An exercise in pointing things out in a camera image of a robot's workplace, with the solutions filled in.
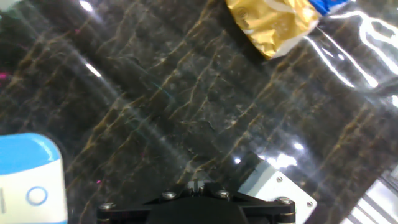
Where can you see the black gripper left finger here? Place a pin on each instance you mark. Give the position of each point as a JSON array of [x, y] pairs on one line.
[[124, 213]]

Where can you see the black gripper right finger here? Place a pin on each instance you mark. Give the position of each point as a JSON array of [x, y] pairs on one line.
[[273, 213]]

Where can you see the blue white handheld device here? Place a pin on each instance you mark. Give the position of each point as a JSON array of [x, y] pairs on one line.
[[28, 174]]

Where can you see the grey green push button box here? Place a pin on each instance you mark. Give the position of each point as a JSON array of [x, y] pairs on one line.
[[280, 193]]

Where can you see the black marble pattern mat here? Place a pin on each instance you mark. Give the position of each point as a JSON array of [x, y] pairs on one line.
[[186, 102]]

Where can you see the gold foil package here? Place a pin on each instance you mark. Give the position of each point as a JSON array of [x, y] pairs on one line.
[[273, 25]]

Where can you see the blue tissue pack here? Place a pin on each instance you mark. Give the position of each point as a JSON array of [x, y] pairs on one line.
[[326, 5]]

